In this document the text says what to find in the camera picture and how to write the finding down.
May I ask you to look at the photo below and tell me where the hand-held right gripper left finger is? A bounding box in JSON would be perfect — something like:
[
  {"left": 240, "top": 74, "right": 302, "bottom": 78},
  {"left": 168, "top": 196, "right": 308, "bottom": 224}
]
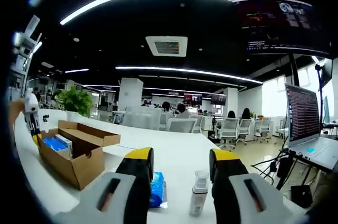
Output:
[{"left": 57, "top": 146, "right": 155, "bottom": 224}]

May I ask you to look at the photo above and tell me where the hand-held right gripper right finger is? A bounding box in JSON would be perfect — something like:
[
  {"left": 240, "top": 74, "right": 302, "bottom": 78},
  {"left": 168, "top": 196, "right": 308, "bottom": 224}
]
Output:
[{"left": 209, "top": 148, "right": 299, "bottom": 224}]

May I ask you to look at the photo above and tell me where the blue tissue pack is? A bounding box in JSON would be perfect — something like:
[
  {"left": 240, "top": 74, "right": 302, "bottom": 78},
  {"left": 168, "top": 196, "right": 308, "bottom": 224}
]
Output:
[{"left": 42, "top": 136, "right": 67, "bottom": 153}]

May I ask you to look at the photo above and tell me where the soft white blue wipes pack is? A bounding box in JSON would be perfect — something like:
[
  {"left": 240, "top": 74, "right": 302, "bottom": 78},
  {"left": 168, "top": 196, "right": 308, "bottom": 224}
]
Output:
[{"left": 149, "top": 171, "right": 169, "bottom": 209}]

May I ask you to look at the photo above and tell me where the white carton box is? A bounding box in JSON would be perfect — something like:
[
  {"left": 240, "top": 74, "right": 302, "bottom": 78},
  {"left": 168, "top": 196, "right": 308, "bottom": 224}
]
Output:
[{"left": 54, "top": 134, "right": 73, "bottom": 160}]

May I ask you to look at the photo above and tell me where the brown cardboard shoe box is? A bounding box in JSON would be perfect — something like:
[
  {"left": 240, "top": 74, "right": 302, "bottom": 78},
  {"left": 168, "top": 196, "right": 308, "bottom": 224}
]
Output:
[{"left": 37, "top": 119, "right": 121, "bottom": 191}]

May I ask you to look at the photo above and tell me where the green potted plant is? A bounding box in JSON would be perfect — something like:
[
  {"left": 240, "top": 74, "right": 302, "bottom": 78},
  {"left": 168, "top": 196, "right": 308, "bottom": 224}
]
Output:
[{"left": 54, "top": 86, "right": 95, "bottom": 122}]

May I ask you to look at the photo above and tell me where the row of white office chairs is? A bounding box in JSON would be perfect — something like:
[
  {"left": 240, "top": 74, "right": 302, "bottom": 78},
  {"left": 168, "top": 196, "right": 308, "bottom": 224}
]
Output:
[{"left": 113, "top": 106, "right": 274, "bottom": 152}]

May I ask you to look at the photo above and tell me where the grey metal shelf rack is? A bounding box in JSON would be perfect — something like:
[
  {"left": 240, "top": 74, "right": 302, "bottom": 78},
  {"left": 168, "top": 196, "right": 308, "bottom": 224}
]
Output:
[{"left": 12, "top": 14, "right": 43, "bottom": 90}]

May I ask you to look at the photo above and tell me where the black power adapter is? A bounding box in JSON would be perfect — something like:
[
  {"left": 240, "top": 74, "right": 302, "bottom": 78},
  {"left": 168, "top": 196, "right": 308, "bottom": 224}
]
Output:
[{"left": 290, "top": 184, "right": 314, "bottom": 209}]

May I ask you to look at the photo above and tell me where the small hanging screen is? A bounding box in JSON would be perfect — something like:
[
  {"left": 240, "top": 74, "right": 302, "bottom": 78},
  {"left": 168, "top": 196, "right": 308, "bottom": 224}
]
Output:
[
  {"left": 210, "top": 94, "right": 227, "bottom": 106},
  {"left": 183, "top": 94, "right": 203, "bottom": 106}
]

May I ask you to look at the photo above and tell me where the open grey laptop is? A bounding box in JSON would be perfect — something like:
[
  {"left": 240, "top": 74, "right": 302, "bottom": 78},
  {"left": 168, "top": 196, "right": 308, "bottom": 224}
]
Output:
[{"left": 284, "top": 83, "right": 338, "bottom": 172}]

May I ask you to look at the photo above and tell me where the black tripod stand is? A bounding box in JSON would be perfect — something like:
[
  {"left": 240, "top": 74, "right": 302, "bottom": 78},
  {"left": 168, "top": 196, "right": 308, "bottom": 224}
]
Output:
[{"left": 314, "top": 62, "right": 333, "bottom": 129}]

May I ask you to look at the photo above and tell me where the ceiling air vent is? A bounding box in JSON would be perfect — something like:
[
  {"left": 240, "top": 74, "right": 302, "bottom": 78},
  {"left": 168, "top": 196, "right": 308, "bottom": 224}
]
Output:
[{"left": 145, "top": 35, "right": 188, "bottom": 58}]

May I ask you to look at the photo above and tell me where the large hanging dark display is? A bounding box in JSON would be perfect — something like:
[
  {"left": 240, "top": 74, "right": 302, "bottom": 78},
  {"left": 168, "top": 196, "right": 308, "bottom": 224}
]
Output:
[{"left": 232, "top": 0, "right": 333, "bottom": 56}]

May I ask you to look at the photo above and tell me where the black cable bundle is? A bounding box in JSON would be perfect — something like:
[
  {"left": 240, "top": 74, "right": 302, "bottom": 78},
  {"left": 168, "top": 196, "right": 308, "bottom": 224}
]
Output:
[{"left": 250, "top": 150, "right": 295, "bottom": 190}]

